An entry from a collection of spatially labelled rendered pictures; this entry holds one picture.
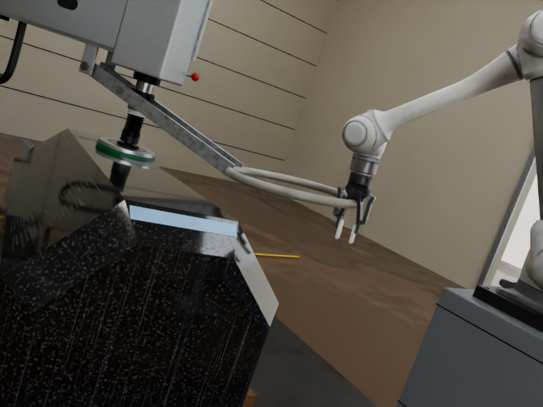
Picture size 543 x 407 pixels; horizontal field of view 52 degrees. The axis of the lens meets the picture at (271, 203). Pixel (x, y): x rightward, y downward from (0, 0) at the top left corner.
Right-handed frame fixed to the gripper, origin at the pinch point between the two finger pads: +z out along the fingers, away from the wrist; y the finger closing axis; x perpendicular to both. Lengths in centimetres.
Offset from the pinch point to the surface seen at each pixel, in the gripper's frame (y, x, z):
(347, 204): -0.4, 7.8, -9.8
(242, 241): 14.8, 43.5, 4.4
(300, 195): 10.3, 21.3, -9.9
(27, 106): 466, -242, 17
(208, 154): 51, 14, -13
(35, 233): 54, 80, 12
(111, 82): 92, 25, -30
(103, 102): 432, -317, -4
